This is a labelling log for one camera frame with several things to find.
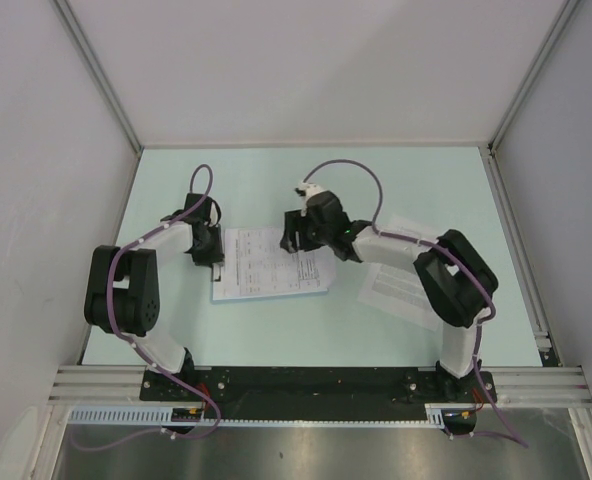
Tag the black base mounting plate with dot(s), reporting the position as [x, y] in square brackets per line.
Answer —
[328, 389]

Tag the left aluminium frame post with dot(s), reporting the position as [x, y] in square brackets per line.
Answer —
[93, 65]

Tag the aluminium front frame rail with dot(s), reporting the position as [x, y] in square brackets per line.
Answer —
[516, 387]

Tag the table form paper sheet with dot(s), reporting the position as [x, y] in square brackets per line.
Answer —
[259, 247]

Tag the blue clipboard folder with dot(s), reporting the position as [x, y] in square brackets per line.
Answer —
[260, 283]

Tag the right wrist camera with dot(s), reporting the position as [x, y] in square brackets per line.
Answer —
[307, 191]

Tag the right aluminium frame post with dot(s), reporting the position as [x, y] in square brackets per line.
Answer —
[554, 35]

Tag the aluminium frame post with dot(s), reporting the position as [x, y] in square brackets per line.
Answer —
[93, 65]
[554, 35]

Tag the metal folder clip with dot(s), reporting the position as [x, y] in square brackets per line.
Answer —
[218, 273]

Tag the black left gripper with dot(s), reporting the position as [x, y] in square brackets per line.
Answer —
[216, 255]

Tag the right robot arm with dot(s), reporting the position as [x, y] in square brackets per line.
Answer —
[457, 282]

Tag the lower text paper sheet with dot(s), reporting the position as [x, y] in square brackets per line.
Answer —
[391, 284]

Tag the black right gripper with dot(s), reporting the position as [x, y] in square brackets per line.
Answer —
[294, 222]

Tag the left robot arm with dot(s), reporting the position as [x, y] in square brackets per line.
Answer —
[123, 294]

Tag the slotted cable duct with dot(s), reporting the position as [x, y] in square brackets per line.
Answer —
[396, 415]

